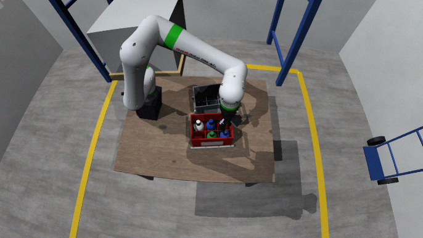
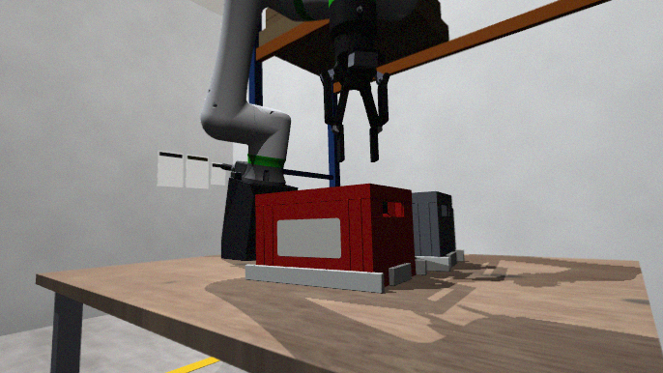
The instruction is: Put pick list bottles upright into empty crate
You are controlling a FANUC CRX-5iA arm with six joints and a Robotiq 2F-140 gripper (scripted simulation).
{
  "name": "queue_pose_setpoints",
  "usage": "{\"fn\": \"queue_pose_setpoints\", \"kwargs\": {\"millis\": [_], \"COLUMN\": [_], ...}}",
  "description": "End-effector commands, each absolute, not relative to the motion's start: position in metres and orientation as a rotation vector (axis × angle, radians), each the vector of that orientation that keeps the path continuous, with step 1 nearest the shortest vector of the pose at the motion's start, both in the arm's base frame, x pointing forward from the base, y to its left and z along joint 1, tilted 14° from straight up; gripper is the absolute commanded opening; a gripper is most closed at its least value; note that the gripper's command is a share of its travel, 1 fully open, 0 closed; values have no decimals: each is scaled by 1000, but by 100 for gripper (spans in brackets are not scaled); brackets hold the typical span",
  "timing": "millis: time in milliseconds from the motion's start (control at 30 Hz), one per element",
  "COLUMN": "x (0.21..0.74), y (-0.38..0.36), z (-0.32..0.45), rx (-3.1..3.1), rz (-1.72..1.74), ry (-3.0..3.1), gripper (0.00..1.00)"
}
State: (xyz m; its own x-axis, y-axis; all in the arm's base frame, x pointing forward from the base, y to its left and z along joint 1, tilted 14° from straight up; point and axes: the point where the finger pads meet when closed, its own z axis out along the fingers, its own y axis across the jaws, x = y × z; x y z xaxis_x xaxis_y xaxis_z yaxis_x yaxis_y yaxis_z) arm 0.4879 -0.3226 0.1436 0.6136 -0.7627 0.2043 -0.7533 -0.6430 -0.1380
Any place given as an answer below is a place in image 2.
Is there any dark red crate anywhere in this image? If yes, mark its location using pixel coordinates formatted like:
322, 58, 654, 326
256, 184, 416, 287

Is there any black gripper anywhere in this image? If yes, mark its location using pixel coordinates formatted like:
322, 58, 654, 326
320, 26, 389, 162

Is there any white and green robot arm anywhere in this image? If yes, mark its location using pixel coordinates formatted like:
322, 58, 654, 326
200, 0, 418, 187

